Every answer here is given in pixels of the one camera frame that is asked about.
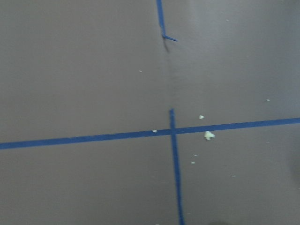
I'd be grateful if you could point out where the white foam crumb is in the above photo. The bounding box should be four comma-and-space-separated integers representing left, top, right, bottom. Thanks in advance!
204, 131, 215, 141

